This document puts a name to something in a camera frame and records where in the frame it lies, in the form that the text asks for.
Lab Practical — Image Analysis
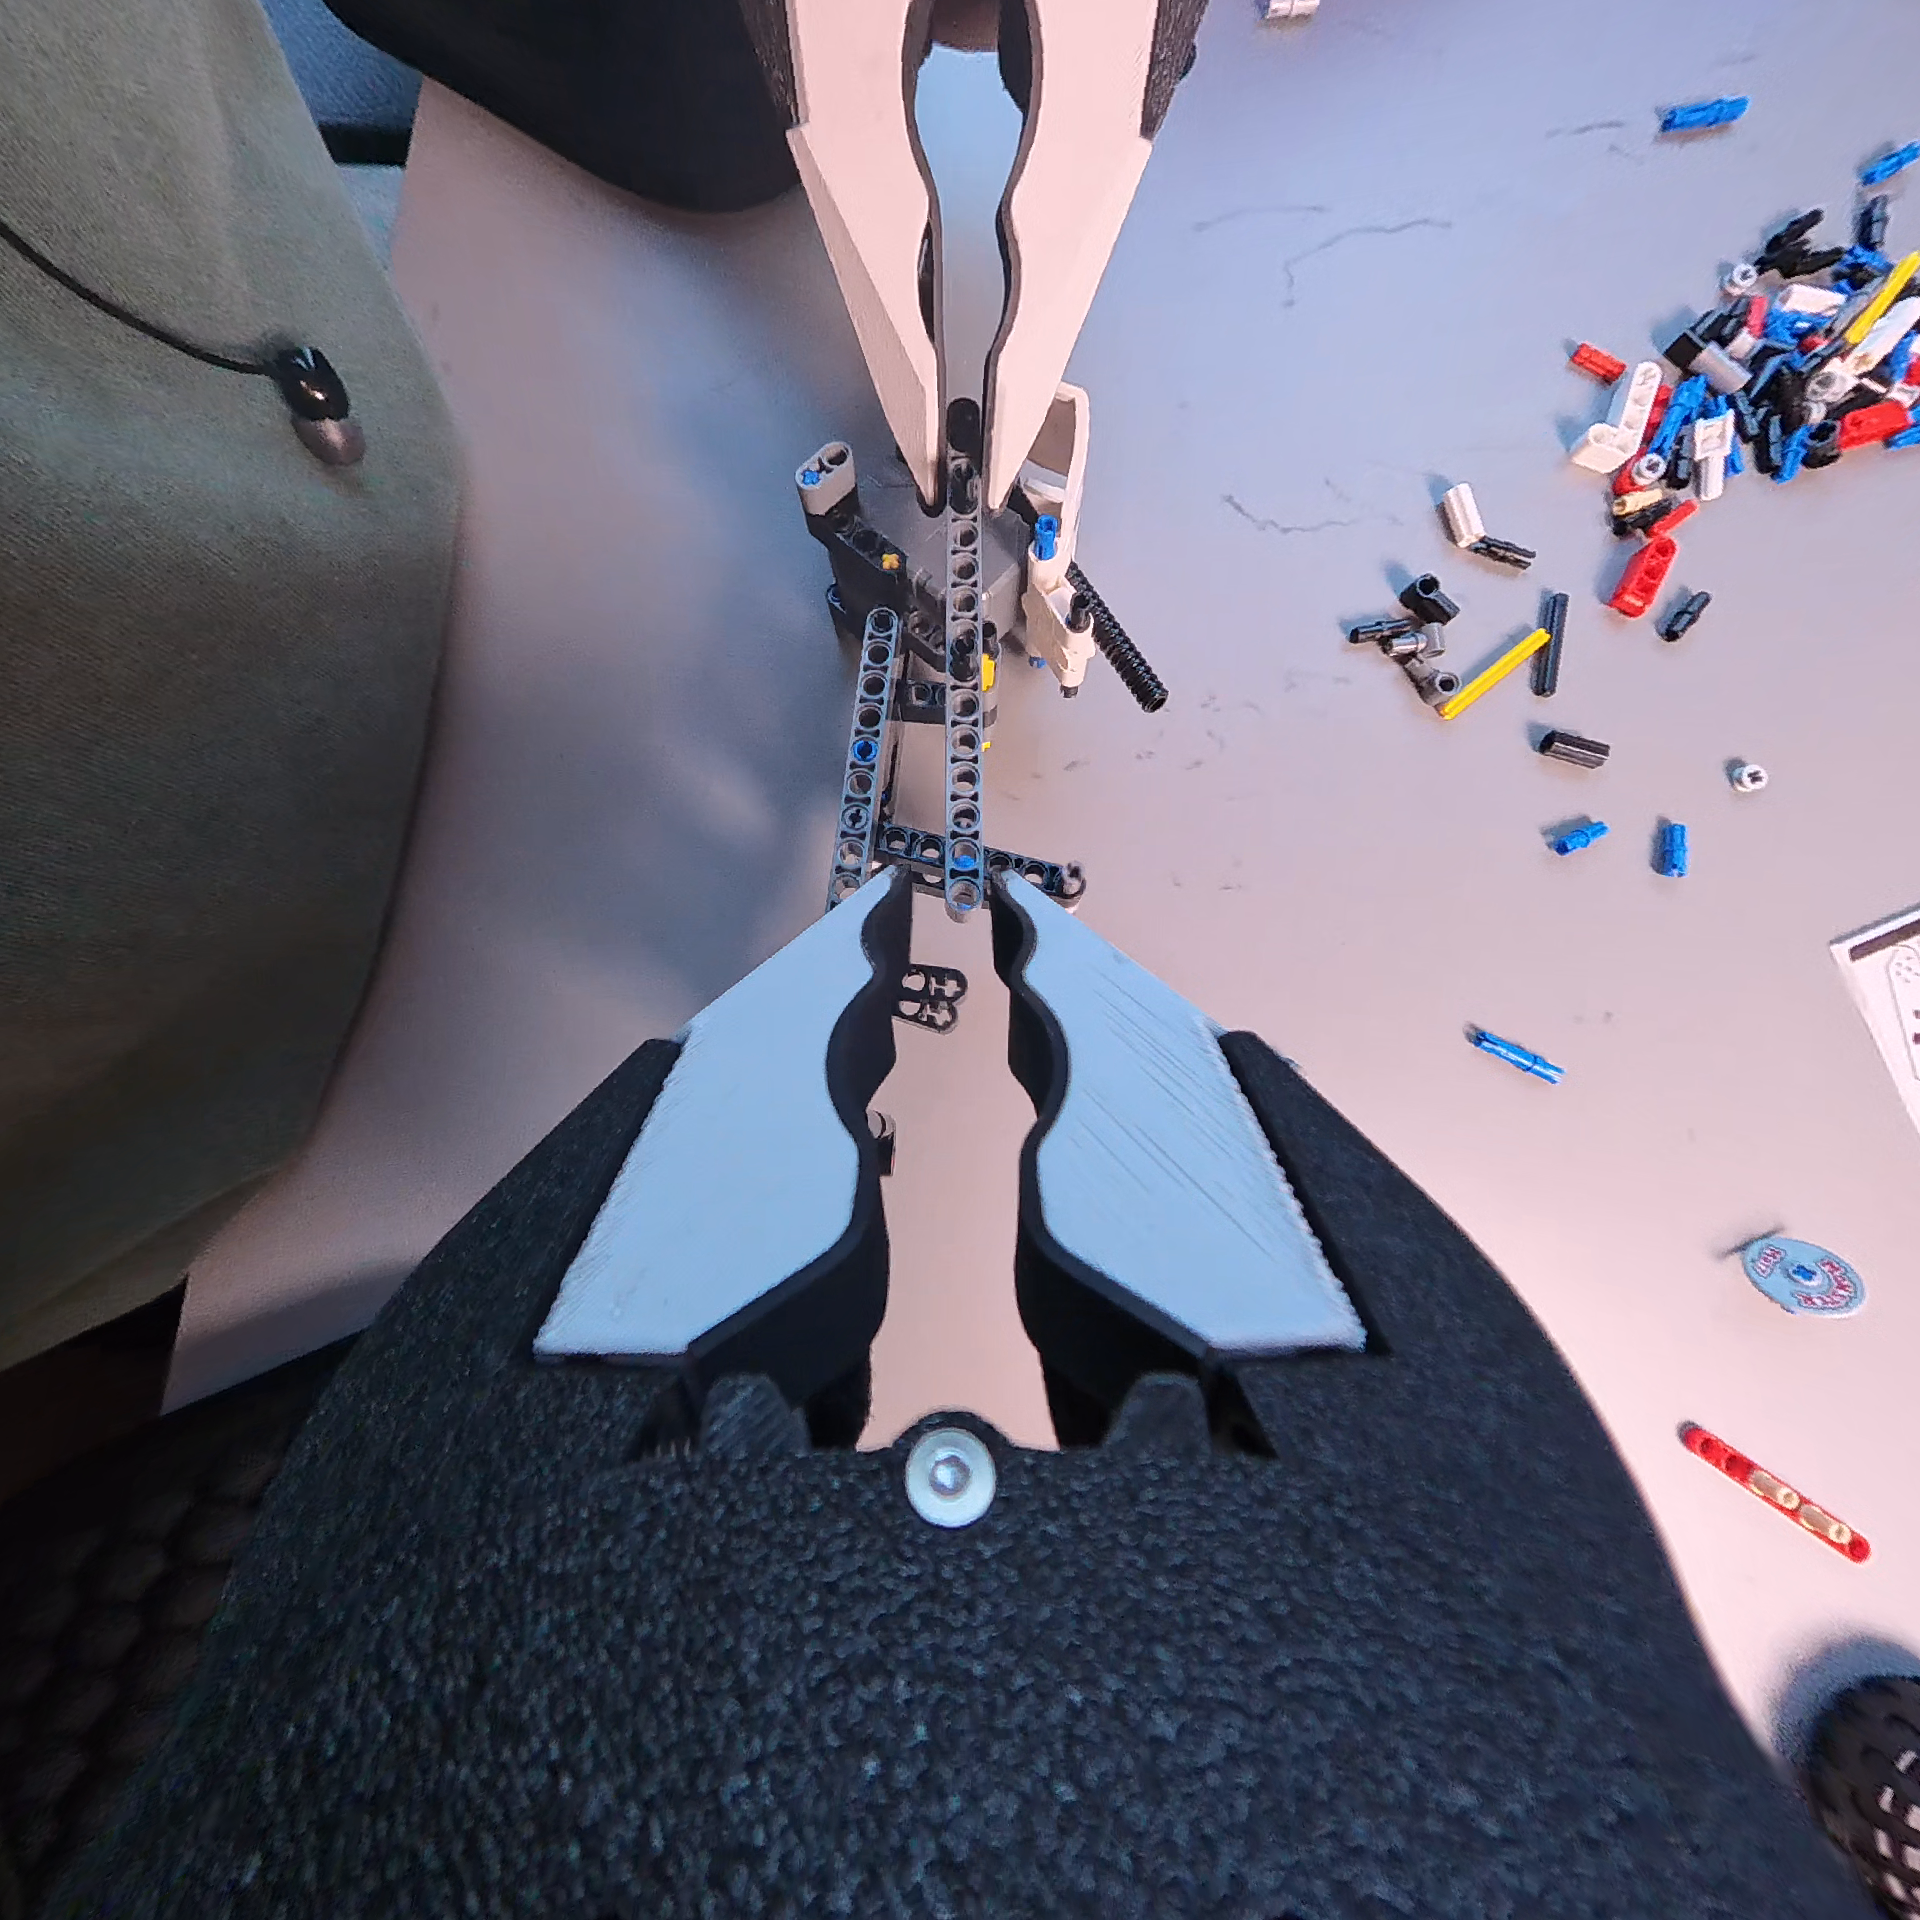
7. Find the red beam with tan pins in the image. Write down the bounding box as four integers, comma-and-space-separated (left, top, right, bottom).
1681, 1422, 1872, 1566

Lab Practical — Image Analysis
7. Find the black toy truck chassis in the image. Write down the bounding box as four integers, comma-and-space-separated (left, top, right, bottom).
796, 381, 1174, 922

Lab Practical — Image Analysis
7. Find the white thick angled beam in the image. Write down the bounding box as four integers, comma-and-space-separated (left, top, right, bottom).
1571, 360, 1667, 474

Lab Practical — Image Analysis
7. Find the long grey holed beam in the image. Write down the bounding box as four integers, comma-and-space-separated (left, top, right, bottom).
942, 470, 995, 922

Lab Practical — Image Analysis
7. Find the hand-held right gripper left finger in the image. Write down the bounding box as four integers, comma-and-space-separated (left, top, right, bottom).
534, 866, 914, 1450

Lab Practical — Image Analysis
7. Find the grey desk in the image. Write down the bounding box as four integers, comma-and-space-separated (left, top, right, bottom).
158, 0, 1920, 1833

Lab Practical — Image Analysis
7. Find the blue round printed disc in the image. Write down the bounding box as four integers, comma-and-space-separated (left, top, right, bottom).
1745, 1236, 1871, 1322

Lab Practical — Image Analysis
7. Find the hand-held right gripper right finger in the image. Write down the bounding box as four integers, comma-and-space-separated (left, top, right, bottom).
991, 874, 1369, 1450

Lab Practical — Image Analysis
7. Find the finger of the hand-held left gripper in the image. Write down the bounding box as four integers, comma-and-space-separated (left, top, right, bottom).
785, 0, 951, 505
984, 0, 1163, 513

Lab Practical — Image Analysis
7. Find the yellow axle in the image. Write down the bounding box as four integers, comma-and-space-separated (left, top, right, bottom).
1441, 627, 1555, 722

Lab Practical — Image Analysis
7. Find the black rubber tyre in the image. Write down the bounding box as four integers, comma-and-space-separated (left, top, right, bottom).
1809, 1681, 1920, 1920

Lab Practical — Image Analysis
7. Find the sticker sheet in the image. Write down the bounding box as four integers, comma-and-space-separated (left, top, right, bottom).
1832, 900, 1920, 1133

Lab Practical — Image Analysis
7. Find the pile of assorted small bricks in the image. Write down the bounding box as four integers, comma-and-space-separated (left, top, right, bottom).
1569, 210, 1920, 534

